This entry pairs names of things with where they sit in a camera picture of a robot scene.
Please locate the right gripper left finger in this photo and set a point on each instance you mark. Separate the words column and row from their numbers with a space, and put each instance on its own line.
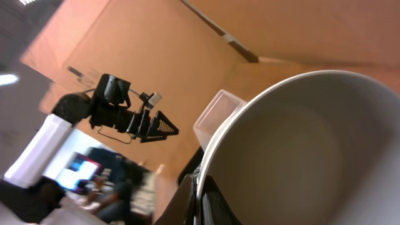
column 182, row 206

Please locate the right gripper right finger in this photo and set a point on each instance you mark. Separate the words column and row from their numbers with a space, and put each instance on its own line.
column 214, row 208

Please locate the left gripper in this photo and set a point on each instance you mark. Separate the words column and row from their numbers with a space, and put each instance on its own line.
column 149, row 129

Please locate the grey bowl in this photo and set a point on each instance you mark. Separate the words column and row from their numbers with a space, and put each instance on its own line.
column 321, row 147

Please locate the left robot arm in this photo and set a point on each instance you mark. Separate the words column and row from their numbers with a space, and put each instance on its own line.
column 108, row 106

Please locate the black plastic tray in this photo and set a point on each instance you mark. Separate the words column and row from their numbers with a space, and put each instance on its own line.
column 193, row 163

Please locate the clear plastic bin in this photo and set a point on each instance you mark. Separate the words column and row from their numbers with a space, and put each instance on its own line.
column 217, row 111

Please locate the background computer monitor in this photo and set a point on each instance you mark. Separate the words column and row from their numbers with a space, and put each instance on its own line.
column 79, row 168

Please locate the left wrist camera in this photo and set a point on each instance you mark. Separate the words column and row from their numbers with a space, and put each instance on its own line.
column 151, row 100

